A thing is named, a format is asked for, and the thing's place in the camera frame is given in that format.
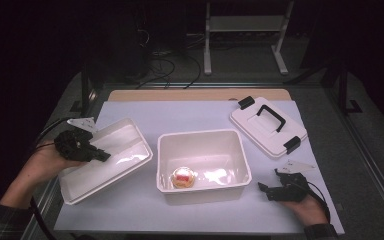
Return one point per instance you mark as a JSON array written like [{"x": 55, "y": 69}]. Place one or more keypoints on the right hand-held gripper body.
[{"x": 293, "y": 188}]

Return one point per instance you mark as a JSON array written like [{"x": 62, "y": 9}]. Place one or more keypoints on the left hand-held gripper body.
[{"x": 75, "y": 144}]

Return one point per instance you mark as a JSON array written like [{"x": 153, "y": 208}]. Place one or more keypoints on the white shallow plastic tray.
[{"x": 113, "y": 156}]

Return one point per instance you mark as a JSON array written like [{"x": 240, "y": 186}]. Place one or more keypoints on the white plastic storage box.
[{"x": 206, "y": 160}]

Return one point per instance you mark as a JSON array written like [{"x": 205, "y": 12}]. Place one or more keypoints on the round pastry red label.
[{"x": 183, "y": 177}]

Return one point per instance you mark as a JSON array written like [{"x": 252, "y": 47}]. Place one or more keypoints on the person's right hand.
[{"x": 308, "y": 210}]

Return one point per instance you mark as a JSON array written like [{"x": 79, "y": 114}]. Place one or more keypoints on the person's left hand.
[{"x": 45, "y": 165}]

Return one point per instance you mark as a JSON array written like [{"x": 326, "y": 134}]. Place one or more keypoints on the black metal stand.
[
  {"x": 86, "y": 90},
  {"x": 345, "y": 93}
]

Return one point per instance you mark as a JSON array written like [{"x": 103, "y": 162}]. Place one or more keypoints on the white table cover sheet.
[{"x": 193, "y": 115}]

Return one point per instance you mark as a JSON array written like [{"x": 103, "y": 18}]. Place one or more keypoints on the wooden table board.
[{"x": 196, "y": 94}]

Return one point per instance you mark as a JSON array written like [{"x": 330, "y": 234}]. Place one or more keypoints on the white metal stand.
[{"x": 246, "y": 25}]

